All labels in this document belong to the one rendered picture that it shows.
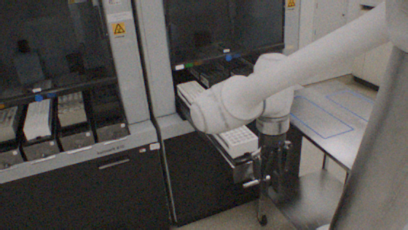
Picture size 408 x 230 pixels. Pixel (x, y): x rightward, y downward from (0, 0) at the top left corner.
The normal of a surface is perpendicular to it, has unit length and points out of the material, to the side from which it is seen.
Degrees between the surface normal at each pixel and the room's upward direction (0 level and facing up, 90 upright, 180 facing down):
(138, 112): 90
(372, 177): 90
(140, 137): 90
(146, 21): 90
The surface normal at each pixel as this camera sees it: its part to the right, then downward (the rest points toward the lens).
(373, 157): -0.94, 0.19
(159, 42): 0.38, 0.41
